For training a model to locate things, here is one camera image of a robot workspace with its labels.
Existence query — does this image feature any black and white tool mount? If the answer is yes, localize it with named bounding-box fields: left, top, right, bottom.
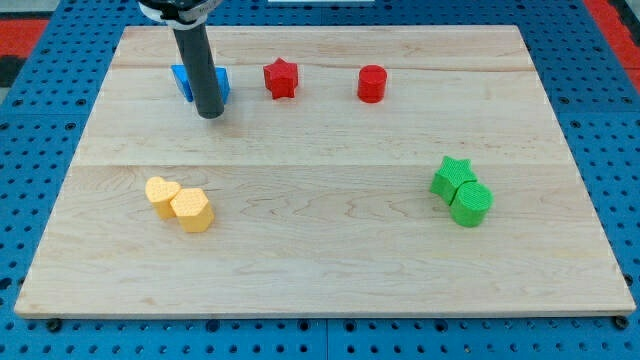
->
left=137, top=0, right=223, bottom=30

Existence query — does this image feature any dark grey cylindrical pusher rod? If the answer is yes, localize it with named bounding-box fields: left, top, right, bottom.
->
left=174, top=24, right=224, bottom=119

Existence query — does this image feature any blue triangle block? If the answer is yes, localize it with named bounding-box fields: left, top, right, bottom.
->
left=171, top=64, right=194, bottom=102

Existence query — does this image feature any blue cube block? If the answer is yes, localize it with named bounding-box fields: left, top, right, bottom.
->
left=215, top=67, right=231, bottom=104

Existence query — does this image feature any red star block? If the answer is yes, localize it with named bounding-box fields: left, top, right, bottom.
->
left=263, top=58, right=299, bottom=99

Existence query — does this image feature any yellow heart block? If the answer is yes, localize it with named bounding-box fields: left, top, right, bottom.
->
left=145, top=176, right=182, bottom=219

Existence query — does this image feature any yellow hexagon block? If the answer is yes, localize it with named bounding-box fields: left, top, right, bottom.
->
left=170, top=188, right=215, bottom=233

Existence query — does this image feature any red cylinder block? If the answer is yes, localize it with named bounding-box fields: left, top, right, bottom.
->
left=357, top=64, right=387, bottom=103

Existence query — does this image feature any light wooden board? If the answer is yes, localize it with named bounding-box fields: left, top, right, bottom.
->
left=15, top=25, right=636, bottom=319

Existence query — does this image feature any green star block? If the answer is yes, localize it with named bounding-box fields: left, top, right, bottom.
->
left=429, top=156, right=478, bottom=205

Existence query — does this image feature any green cylinder block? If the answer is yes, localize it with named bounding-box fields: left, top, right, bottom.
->
left=450, top=182, right=493, bottom=227

